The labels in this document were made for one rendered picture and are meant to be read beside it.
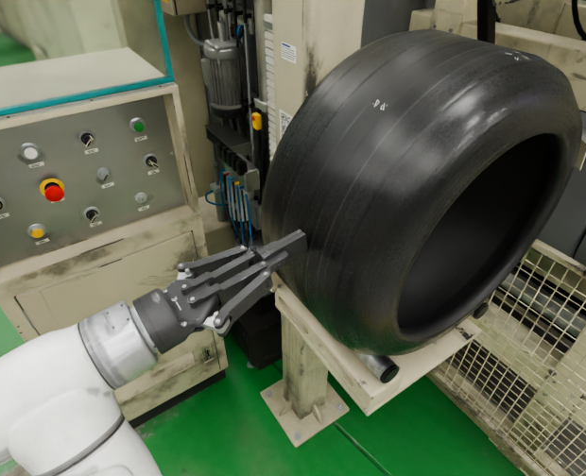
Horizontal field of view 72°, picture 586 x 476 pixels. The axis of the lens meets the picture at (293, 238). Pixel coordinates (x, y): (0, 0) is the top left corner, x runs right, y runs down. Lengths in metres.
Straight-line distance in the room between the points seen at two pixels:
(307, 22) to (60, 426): 0.68
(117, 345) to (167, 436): 1.34
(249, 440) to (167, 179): 1.06
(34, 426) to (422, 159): 0.50
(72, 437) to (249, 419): 1.32
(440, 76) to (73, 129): 0.81
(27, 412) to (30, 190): 0.70
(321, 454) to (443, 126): 1.41
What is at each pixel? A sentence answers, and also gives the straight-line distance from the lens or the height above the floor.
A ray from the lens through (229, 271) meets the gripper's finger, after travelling 0.54.
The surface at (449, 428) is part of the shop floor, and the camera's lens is 1.87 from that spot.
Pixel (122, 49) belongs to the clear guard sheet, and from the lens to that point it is 1.03.
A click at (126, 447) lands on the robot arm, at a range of 0.54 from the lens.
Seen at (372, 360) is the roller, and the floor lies 0.92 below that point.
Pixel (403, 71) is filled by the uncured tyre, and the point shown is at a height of 1.43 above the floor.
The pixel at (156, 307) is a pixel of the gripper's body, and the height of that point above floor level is 1.24.
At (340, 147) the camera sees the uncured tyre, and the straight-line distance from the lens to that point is 0.55.
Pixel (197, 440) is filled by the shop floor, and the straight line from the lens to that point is 1.78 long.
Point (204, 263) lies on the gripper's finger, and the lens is 0.56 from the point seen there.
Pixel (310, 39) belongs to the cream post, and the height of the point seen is 1.42.
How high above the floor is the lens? 1.60
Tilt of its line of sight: 40 degrees down
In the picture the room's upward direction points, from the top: straight up
